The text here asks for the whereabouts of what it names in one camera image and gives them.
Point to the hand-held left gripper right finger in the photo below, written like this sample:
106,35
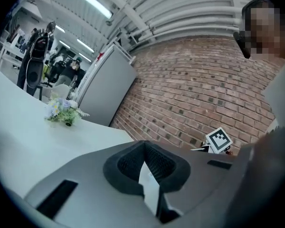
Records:
204,182

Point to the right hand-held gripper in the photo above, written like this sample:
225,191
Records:
219,140

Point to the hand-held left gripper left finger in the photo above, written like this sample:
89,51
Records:
90,186

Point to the artificial flower bouquet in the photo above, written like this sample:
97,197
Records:
61,110

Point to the pale grey chair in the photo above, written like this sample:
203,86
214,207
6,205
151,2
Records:
61,90

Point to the grey metal cabinet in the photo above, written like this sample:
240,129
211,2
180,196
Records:
104,87

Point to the white ceiling pipe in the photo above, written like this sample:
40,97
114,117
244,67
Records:
185,24

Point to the person's head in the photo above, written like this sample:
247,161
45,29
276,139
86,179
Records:
266,27

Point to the black office chair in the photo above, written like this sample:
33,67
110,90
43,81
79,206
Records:
34,72

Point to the ceiling strip light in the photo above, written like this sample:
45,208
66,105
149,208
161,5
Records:
64,44
85,45
96,2

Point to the black head-mounted camera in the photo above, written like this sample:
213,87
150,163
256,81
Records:
242,44

